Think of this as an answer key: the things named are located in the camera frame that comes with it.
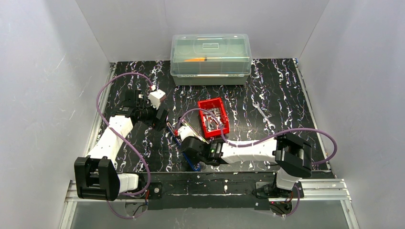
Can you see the pile of staple strips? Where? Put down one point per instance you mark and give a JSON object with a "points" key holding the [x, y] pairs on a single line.
{"points": [[214, 119]]}

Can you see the blue stapler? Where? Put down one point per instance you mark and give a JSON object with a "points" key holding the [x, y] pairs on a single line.
{"points": [[172, 129]]}

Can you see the clear plastic storage box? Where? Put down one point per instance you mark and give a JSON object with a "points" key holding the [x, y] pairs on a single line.
{"points": [[229, 59]]}

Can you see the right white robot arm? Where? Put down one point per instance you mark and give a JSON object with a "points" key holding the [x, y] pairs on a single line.
{"points": [[289, 151]]}

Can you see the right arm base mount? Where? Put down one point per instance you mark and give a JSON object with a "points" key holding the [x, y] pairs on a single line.
{"points": [[269, 190]]}

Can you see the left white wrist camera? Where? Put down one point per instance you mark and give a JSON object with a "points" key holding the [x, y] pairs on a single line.
{"points": [[156, 97]]}

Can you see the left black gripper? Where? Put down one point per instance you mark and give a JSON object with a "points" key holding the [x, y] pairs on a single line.
{"points": [[160, 116]]}

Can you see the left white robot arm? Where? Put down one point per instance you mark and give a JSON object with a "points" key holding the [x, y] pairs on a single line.
{"points": [[95, 174]]}

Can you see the orange tool inside box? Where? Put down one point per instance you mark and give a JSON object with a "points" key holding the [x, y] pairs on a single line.
{"points": [[200, 59]]}

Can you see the red plastic bin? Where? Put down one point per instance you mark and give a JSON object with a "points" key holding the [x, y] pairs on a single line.
{"points": [[208, 104]]}

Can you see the black silver stapler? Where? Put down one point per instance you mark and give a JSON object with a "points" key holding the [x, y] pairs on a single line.
{"points": [[184, 122]]}

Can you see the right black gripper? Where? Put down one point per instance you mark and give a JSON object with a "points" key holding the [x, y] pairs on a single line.
{"points": [[184, 139]]}

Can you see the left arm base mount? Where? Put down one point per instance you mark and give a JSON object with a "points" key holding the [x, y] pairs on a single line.
{"points": [[154, 191]]}

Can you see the silver open-end wrench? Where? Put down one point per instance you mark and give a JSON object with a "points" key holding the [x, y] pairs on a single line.
{"points": [[257, 106]]}

